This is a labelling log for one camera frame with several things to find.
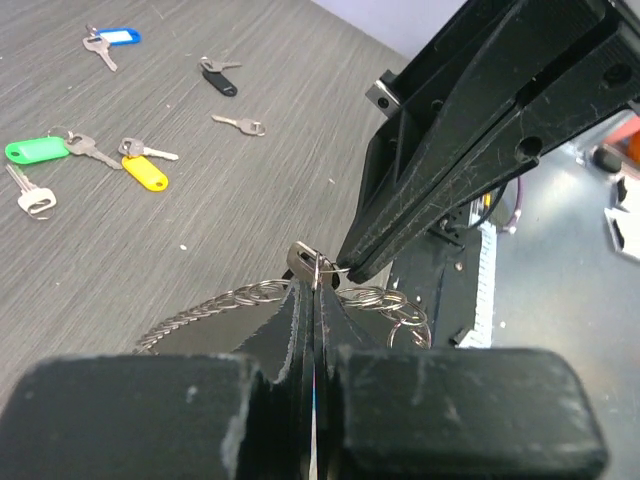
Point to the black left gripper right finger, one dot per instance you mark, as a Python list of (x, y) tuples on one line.
[(449, 413)]

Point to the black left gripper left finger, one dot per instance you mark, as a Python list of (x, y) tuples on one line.
[(223, 416)]

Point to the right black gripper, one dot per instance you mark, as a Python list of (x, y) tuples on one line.
[(501, 85)]

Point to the metal crescent keyring holder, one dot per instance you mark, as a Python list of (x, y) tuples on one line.
[(235, 316)]

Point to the silver key with ring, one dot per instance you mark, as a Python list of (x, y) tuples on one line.
[(37, 202)]

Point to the yellow key tag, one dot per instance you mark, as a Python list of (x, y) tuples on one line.
[(145, 173)]

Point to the silver key by yellow tag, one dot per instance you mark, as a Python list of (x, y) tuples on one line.
[(134, 147)]

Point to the silver key by green tag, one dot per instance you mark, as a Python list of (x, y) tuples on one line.
[(83, 145)]

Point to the loose silver key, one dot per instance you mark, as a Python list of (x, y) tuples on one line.
[(246, 126)]

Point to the green key tag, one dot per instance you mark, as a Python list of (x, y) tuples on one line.
[(38, 150)]

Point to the silver key by blue tag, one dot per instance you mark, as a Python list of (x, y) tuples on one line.
[(100, 46)]

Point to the blue key tag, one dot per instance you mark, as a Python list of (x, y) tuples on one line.
[(120, 36)]

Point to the slotted cable duct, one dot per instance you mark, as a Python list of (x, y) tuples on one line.
[(481, 335)]

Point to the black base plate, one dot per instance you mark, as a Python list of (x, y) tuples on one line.
[(439, 273)]

